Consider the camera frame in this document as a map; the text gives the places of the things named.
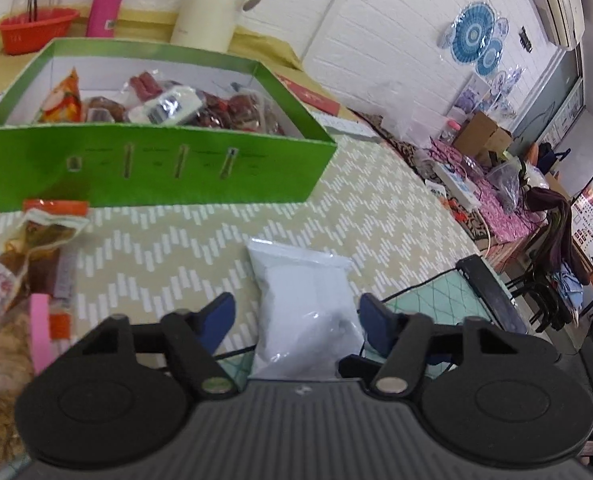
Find orange bun snack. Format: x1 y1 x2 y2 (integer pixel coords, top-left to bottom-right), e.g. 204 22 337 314
83 96 126 124

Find white power strip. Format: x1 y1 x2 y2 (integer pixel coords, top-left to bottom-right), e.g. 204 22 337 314
434 162 481 212

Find blue round wall decoration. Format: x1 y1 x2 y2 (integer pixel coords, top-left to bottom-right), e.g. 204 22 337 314
437 0 510 78

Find orange brown snack packet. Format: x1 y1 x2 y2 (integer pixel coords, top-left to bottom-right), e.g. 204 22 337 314
0 198 89 315

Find white silver snack pouch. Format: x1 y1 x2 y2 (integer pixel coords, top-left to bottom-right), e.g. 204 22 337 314
246 238 363 380

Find cream thermos jug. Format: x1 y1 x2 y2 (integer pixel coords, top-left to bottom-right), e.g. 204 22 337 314
170 0 262 53

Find green cardboard box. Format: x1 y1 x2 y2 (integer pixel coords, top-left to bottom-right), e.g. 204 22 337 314
0 38 336 212

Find pink dried snack bag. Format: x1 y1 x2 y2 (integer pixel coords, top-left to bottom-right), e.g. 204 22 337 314
0 262 52 469

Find red plastic basket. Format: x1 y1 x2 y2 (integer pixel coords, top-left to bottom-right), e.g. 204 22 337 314
0 8 80 55

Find red sausage stick pack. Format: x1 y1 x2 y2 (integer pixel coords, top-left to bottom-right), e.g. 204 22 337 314
124 72 163 104

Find dark brown snack bag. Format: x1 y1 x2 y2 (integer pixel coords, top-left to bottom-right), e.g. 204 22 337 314
188 89 284 136

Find yellow green tablecloth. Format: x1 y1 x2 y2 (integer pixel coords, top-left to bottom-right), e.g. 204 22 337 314
0 10 339 102

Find red envelope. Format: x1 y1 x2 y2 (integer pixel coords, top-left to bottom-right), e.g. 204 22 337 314
278 75 341 116

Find orange chips snack bag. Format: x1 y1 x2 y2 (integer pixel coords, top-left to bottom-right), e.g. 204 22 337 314
35 68 83 124

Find brown cardboard box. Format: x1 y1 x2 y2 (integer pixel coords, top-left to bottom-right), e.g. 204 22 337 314
453 112 513 167

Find clear barcode snack packet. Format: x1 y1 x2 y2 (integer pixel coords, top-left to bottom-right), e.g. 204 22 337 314
127 86 205 127

